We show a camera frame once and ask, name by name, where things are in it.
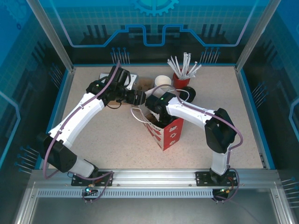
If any white and red paper bag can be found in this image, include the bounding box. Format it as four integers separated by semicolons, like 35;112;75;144
131;86;190;152

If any stack of paper cups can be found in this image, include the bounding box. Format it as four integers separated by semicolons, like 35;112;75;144
154;75;172;92

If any red straw holder cup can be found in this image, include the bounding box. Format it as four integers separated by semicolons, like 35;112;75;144
172;69;191;89

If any stack of black cup lids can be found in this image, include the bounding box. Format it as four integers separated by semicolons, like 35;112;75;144
178;86;196;103

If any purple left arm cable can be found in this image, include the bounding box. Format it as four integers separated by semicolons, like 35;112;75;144
43;59;122;180

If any aluminium mounting rail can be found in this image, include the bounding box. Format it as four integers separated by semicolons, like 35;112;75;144
30;168;278;188

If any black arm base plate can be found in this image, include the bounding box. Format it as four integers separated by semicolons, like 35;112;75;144
71;171;114;187
195;171;239;187

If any slotted grey cable duct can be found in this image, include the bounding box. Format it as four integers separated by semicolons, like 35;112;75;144
36;188;215;199

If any aluminium frame post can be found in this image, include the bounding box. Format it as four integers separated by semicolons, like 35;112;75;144
25;0;76;72
235;0;281;73

